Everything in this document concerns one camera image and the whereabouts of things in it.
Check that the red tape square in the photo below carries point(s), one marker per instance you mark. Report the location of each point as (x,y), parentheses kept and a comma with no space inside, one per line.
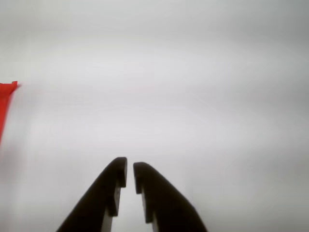
(5,96)

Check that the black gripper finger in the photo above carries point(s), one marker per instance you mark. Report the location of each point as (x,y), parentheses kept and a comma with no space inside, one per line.
(166,200)
(103,193)

